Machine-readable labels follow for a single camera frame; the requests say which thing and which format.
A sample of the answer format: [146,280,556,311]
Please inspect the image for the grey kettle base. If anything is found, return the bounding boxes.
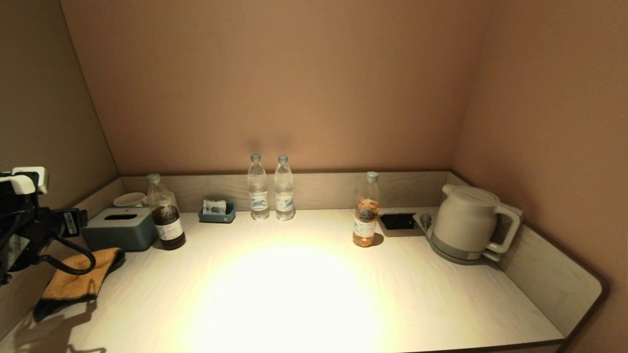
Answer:
[427,230,502,266]

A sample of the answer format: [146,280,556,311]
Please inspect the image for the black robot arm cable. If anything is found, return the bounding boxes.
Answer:
[39,234,97,276]

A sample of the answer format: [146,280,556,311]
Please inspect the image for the small blue-grey tray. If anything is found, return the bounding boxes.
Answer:
[198,202,236,224]

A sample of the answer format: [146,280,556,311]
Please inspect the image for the black recessed power socket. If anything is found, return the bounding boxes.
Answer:
[379,213,417,231]

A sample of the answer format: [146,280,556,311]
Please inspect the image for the plastic bottle with dark drink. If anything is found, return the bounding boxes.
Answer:
[146,173,187,251]

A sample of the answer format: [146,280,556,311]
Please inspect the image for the plastic bottle with orange tea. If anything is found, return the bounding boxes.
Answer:
[352,171,380,248]

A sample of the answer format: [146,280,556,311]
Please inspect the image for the yellow cloth with dark backing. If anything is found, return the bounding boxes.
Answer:
[33,248,126,322]

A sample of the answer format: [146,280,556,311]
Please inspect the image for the white ceramic cup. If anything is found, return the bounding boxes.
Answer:
[114,192,148,208]

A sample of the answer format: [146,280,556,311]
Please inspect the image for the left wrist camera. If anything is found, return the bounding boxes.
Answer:
[0,166,50,196]

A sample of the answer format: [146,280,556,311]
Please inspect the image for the clear water bottle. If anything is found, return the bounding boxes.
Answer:
[275,154,296,221]
[248,153,270,220]

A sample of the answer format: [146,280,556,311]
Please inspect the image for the cream electric kettle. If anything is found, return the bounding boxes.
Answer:
[432,184,523,261]

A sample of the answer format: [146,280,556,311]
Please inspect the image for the grey-blue tissue box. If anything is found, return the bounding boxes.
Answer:
[81,207,159,252]

